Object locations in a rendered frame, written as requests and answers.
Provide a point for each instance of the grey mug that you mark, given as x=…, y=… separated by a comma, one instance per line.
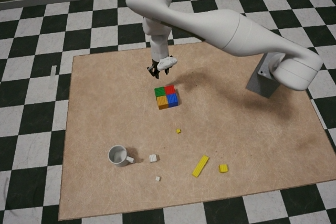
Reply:
x=120, y=157

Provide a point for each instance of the yellow flat bar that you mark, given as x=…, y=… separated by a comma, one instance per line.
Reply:
x=200, y=166

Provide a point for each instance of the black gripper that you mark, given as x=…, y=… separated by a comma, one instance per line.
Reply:
x=156, y=72

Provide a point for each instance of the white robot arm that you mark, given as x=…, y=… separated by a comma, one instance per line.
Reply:
x=230, y=32

